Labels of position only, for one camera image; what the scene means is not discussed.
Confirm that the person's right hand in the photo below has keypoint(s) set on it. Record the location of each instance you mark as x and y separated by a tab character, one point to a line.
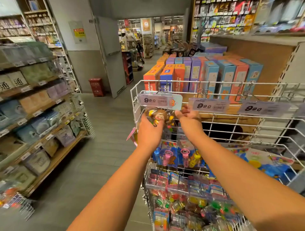
190	124

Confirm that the person's left hand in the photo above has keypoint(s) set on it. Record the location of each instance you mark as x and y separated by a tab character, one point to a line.
148	135

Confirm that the brown monkey toy packet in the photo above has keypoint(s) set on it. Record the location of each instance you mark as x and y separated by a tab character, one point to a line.
159	116

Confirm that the row of colourful boxes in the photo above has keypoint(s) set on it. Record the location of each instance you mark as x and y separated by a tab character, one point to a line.
178	76

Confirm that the pile of small toy packets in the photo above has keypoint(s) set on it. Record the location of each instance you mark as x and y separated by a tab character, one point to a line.
181	200

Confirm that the bubble wand cards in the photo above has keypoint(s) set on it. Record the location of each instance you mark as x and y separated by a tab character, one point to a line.
267	164

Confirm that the person's left forearm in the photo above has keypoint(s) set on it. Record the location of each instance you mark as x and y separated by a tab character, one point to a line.
114	200

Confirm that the pink hanging packet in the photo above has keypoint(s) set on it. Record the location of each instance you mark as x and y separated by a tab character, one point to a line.
132	135

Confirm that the white price tag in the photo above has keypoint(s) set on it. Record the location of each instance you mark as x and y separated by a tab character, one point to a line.
155	100
264	108
208	105

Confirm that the red floor cabinet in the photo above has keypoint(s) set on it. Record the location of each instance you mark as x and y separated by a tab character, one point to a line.
96	87

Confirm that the grey door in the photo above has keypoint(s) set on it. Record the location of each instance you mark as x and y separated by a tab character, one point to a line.
112	57

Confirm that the wooden goods shelf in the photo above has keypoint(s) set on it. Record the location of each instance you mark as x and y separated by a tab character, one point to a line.
57	159

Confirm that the wooden shelf unit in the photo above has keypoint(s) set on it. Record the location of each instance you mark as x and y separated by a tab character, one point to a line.
267	62

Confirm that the wooden shelf with pouches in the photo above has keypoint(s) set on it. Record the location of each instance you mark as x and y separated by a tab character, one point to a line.
35	71

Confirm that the tall white shelf unit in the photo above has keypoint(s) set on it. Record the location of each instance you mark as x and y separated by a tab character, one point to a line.
40	21

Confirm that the yellow wall sign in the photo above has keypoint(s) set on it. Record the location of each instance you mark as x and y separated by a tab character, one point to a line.
78	33

